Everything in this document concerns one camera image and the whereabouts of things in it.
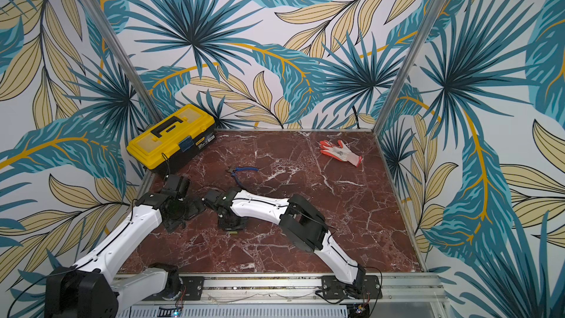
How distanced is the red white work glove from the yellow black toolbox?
565 millimetres

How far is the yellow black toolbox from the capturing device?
899 millimetres

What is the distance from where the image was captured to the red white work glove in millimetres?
1091
